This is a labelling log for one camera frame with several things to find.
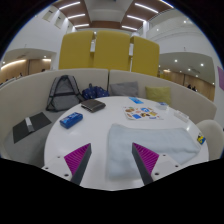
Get blue card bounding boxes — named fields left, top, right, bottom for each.
left=128, top=96, right=145, bottom=105

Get flat white box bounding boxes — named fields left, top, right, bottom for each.
left=173, top=109, right=190, bottom=123

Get purple wall sign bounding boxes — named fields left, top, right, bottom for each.
left=217, top=65, right=224, bottom=91

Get curved beige sofa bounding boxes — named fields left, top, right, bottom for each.
left=0, top=68, right=218, bottom=159

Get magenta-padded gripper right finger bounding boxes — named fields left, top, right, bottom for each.
left=131, top=142, right=184, bottom=186

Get small clear blue box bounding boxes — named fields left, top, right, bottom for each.
left=155, top=101, right=170, bottom=111

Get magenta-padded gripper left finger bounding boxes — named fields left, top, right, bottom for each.
left=41, top=143, right=92, bottom=186

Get beige armchair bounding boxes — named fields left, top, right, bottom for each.
left=195, top=119, right=224, bottom=161

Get grey cushion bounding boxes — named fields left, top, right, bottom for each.
left=109, top=80, right=140, bottom=98

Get light blue towel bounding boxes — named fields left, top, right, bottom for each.
left=106, top=123, right=202, bottom=180

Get yellow-green cushion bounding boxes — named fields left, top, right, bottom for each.
left=144, top=86, right=172, bottom=106

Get ceiling strip lights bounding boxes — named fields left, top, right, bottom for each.
left=58, top=0, right=174, bottom=31

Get dark wallet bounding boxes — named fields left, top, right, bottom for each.
left=80, top=98, right=107, bottom=113

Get dark blue bag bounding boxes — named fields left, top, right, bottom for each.
left=81, top=83, right=110, bottom=100

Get small white device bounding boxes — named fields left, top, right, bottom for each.
left=24, top=116, right=35, bottom=133

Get grey backpack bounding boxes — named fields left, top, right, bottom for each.
left=45, top=74, right=84, bottom=112

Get yellow partition panel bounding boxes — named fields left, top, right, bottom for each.
left=58, top=30, right=96, bottom=70
left=93, top=30, right=132, bottom=72
left=130, top=35, right=161, bottom=78

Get colourful sticker sheet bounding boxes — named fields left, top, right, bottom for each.
left=123, top=105, right=163, bottom=121

